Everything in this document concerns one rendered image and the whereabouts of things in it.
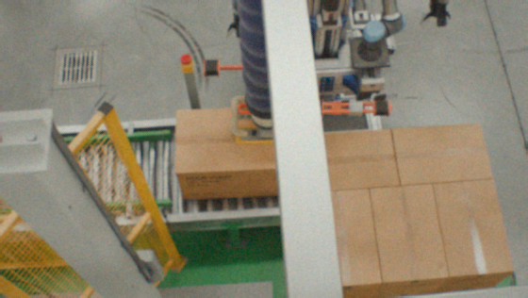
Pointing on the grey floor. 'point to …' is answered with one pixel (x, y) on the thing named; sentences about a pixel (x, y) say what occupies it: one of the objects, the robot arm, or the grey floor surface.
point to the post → (191, 86)
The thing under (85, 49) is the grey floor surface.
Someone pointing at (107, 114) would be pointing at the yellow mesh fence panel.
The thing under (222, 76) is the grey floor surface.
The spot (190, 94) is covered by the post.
